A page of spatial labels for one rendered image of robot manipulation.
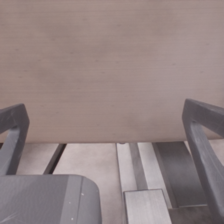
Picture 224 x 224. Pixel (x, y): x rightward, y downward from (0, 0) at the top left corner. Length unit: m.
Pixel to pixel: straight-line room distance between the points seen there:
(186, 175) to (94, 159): 0.52
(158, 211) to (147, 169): 0.35
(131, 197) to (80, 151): 0.65
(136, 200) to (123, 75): 0.28
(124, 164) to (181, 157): 0.34
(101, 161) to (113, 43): 0.83
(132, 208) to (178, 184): 0.19
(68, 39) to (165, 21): 0.09
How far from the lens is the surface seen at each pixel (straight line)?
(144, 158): 0.81
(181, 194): 0.56
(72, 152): 1.06
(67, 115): 0.26
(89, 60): 0.22
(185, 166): 0.62
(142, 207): 0.43
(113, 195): 0.88
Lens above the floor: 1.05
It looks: 34 degrees down
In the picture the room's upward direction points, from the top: 2 degrees counter-clockwise
